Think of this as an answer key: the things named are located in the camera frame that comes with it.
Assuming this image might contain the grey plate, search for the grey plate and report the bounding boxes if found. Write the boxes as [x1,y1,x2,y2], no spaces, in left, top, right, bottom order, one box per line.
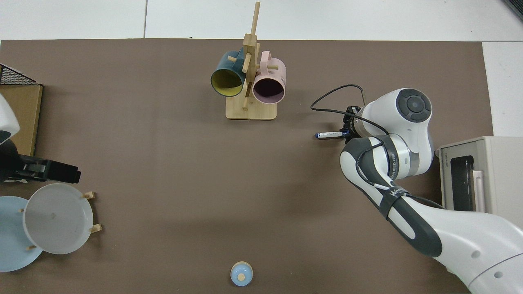
[22,183,94,255]

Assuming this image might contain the wooden plate rack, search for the wooden plate rack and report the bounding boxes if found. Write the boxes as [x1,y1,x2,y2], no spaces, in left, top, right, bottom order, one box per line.
[18,191,103,250]

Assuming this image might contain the light blue plate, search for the light blue plate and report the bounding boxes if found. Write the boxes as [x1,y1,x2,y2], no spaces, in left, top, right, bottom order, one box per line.
[0,196,43,272]

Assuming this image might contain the pink mug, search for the pink mug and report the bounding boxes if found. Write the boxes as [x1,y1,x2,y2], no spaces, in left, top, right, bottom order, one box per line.
[252,51,286,104]

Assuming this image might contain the wooden cup stand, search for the wooden cup stand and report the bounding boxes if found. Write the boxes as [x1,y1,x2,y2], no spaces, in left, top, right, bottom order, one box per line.
[226,1,278,120]

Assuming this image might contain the teal mug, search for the teal mug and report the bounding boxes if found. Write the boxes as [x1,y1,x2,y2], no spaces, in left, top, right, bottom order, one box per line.
[210,50,247,97]

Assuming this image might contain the brown table cloth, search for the brown table cloth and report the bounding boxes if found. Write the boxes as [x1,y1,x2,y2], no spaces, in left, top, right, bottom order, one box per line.
[0,39,494,294]

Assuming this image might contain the pale toaster oven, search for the pale toaster oven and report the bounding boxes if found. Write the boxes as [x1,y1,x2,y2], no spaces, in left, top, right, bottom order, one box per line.
[435,136,523,218]

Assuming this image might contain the small blue round bell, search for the small blue round bell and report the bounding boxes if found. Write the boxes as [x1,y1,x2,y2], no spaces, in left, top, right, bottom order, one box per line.
[230,262,254,287]

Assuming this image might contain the dark flat panel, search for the dark flat panel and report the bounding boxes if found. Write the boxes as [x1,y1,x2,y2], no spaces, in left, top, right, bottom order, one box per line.
[503,0,523,22]

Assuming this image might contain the wire basket with wooden floor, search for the wire basket with wooden floor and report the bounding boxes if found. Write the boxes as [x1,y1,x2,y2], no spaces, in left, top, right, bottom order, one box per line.
[0,63,43,157]

